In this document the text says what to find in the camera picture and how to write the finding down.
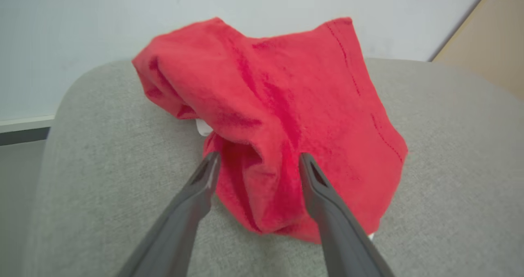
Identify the grey fabric sofa seat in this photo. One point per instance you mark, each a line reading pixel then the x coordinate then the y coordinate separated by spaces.
pixel 90 178

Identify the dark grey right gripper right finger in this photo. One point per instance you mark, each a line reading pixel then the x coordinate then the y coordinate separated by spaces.
pixel 339 228

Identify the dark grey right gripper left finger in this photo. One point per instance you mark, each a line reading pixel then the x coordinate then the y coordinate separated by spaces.
pixel 180 223

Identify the white garment label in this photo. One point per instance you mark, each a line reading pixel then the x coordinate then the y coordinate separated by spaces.
pixel 203 127

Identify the white baseboard strip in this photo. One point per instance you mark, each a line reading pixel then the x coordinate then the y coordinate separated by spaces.
pixel 24 123

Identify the red cloth garment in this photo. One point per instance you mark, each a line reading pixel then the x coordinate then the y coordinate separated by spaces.
pixel 282 117

